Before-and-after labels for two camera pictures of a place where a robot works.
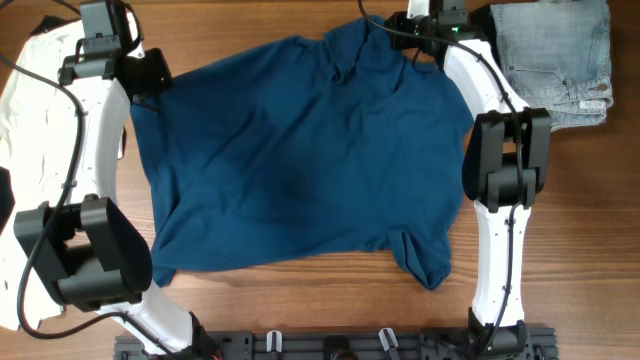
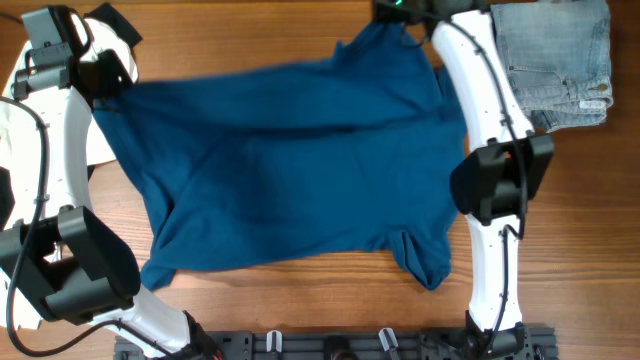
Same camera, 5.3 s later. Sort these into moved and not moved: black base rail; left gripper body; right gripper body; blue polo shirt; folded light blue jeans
Moved: right gripper body; left gripper body
Not moved: black base rail; folded light blue jeans; blue polo shirt
